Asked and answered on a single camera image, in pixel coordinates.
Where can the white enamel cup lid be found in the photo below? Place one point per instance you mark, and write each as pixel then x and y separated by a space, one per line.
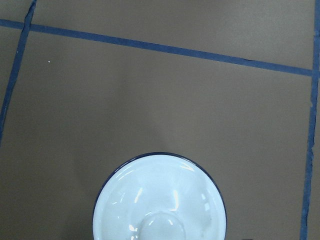
pixel 159 196

